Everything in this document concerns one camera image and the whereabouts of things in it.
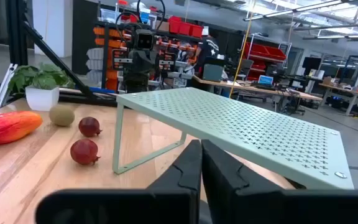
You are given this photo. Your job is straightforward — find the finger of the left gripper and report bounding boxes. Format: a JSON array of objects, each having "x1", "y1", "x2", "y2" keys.
[
  {"x1": 128, "y1": 49, "x2": 142, "y2": 75},
  {"x1": 141, "y1": 49, "x2": 157, "y2": 75}
]

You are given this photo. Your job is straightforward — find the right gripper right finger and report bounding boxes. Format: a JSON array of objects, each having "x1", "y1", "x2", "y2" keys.
[{"x1": 201, "y1": 139, "x2": 358, "y2": 224}]

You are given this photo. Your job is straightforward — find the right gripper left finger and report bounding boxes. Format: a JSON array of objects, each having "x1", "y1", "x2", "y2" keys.
[{"x1": 35, "y1": 139, "x2": 203, "y2": 224}]

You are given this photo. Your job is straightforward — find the dark red pomegranate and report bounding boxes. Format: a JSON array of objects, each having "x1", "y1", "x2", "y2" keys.
[
  {"x1": 78, "y1": 116, "x2": 103, "y2": 138},
  {"x1": 70, "y1": 138, "x2": 101, "y2": 166}
]

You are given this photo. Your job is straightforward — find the brown kiwi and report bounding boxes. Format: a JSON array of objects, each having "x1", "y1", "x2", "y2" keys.
[{"x1": 48, "y1": 105, "x2": 76, "y2": 128}]

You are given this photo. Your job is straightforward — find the red orange mango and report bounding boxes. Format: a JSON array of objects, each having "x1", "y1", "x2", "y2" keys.
[{"x1": 0, "y1": 111, "x2": 44, "y2": 146}]

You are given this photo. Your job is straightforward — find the orange parts bin rack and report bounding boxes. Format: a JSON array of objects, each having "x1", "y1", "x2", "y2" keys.
[{"x1": 93, "y1": 26, "x2": 127, "y2": 91}]

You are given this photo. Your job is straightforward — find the red storage bin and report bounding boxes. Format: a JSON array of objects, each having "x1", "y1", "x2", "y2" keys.
[
  {"x1": 168, "y1": 16, "x2": 182, "y2": 34},
  {"x1": 178, "y1": 22, "x2": 193, "y2": 36},
  {"x1": 190, "y1": 24, "x2": 204, "y2": 39}
]

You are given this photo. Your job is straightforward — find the white parts bins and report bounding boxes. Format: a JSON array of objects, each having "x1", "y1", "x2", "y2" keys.
[{"x1": 85, "y1": 47, "x2": 105, "y2": 85}]

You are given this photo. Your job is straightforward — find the person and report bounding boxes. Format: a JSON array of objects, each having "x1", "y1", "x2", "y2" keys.
[{"x1": 196, "y1": 35, "x2": 221, "y2": 78}]

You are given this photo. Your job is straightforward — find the grey box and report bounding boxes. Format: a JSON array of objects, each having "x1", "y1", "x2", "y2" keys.
[{"x1": 202, "y1": 63, "x2": 224, "y2": 83}]

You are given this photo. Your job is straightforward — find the pale green perforated shelf riser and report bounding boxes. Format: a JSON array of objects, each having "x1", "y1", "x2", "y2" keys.
[{"x1": 112, "y1": 86, "x2": 355, "y2": 190}]

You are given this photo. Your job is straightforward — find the long wooden desk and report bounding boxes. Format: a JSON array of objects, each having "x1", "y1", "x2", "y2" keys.
[{"x1": 193, "y1": 76, "x2": 323, "y2": 102}]

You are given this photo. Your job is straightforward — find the green leafy vegetable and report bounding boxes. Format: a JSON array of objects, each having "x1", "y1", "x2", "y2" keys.
[{"x1": 7, "y1": 63, "x2": 76, "y2": 112}]

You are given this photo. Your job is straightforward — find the red bin shelving rack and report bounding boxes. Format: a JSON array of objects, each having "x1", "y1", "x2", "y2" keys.
[{"x1": 243, "y1": 42, "x2": 288, "y2": 82}]

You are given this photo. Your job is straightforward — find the open laptop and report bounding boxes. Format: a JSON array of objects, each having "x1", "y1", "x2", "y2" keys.
[{"x1": 257, "y1": 74, "x2": 275, "y2": 86}]

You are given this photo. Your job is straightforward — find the ceiling light strip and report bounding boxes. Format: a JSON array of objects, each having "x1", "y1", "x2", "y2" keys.
[{"x1": 243, "y1": 0, "x2": 345, "y2": 22}]

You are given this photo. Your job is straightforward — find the black monitor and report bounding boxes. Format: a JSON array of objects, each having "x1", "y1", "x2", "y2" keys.
[{"x1": 301, "y1": 57, "x2": 323, "y2": 72}]

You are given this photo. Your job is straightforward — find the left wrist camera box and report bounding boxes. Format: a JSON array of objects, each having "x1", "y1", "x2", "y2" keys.
[{"x1": 134, "y1": 29, "x2": 155, "y2": 50}]

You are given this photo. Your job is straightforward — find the yellow hanging cable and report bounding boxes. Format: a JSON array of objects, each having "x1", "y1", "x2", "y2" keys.
[{"x1": 228, "y1": 0, "x2": 257, "y2": 98}]

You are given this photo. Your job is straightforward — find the black metal table frame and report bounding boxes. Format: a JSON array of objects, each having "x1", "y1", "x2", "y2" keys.
[{"x1": 0, "y1": 0, "x2": 119, "y2": 118}]

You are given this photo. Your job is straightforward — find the silver aluminium bracket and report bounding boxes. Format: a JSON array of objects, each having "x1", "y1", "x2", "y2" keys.
[{"x1": 0, "y1": 63, "x2": 19, "y2": 109}]

